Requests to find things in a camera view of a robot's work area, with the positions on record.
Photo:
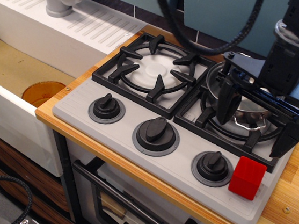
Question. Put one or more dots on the black left burner grate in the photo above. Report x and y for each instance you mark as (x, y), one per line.
(152, 75)

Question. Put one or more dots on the black right burner grate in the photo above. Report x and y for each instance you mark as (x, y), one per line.
(198, 116)

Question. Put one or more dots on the black stove knob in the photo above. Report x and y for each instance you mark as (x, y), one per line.
(212, 169)
(156, 137)
(106, 110)

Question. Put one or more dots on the black braided cable foreground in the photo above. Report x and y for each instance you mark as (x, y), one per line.
(14, 204)

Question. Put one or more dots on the red cube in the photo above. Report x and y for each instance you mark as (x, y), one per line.
(247, 178)

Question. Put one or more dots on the oven door with handle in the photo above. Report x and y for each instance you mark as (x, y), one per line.
(108, 196)

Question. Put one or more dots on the black right stove knob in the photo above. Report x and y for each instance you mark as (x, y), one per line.
(212, 169)

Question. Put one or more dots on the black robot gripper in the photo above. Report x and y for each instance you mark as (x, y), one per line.
(279, 74)

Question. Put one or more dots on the wooden drawer fronts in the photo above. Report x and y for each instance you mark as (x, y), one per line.
(49, 201)

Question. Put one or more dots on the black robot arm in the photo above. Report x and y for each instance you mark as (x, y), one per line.
(281, 106)

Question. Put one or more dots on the stainless steel pan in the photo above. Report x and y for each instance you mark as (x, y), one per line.
(249, 115)

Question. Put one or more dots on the black middle stove knob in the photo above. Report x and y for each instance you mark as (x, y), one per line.
(156, 137)

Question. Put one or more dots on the black burner grate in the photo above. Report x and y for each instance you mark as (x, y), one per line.
(198, 116)
(152, 75)

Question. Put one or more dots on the grey toy stove top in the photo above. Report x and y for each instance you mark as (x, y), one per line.
(174, 168)

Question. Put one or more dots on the black left stove knob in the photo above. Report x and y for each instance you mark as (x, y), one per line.
(106, 110)

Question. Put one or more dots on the white toy sink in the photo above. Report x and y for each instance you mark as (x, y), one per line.
(35, 47)

